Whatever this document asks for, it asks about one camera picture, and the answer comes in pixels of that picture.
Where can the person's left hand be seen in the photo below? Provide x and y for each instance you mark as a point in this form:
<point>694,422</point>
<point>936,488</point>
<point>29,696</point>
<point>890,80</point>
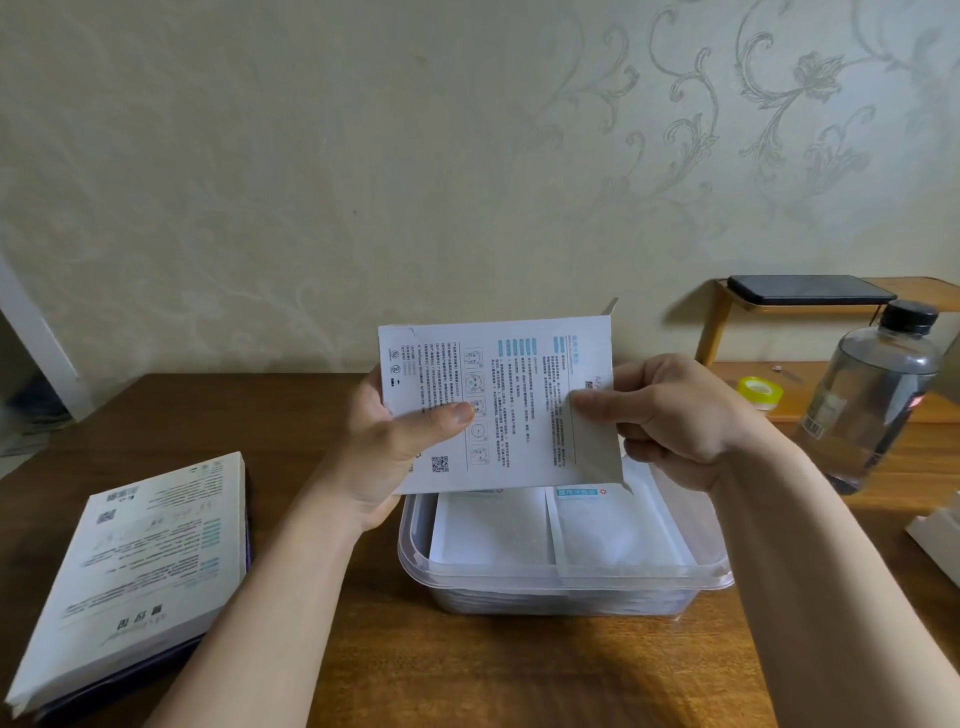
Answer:
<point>375,465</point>

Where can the person's right hand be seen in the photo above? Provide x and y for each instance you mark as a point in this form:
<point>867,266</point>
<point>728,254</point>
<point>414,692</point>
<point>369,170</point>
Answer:
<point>690,420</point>

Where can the stack of white boxes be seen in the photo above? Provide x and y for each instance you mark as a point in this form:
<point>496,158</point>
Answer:
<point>510,375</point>
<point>937,540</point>
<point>142,562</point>

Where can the clear plastic container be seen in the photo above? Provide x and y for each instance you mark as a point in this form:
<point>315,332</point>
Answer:
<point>562,592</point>

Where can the person's left forearm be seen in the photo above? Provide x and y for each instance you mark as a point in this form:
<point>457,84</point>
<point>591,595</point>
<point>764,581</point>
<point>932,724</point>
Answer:
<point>262,622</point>

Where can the person's right forearm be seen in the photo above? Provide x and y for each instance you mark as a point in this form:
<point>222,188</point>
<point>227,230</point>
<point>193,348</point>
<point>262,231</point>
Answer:
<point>847,600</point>

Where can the yellow tape roll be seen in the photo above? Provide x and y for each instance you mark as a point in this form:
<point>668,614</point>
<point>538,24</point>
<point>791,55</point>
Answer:
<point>760,395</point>

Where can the black smartphone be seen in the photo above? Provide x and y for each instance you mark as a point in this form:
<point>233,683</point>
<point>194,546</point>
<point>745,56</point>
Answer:
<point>810,289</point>

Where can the clear bottle with black cap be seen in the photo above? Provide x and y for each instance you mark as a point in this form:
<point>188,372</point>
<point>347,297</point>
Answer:
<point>870,405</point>

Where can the small wooden desk shelf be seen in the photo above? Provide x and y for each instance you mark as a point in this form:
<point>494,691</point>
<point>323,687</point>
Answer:
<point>937,292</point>

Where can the dark blue bundle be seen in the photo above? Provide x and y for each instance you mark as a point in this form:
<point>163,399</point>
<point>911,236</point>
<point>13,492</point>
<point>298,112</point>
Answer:
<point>41,397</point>

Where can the white papers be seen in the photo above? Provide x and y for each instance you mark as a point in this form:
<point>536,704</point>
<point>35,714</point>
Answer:
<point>34,439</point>

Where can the white bookshelf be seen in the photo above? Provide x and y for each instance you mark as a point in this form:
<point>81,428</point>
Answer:
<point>45,337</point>

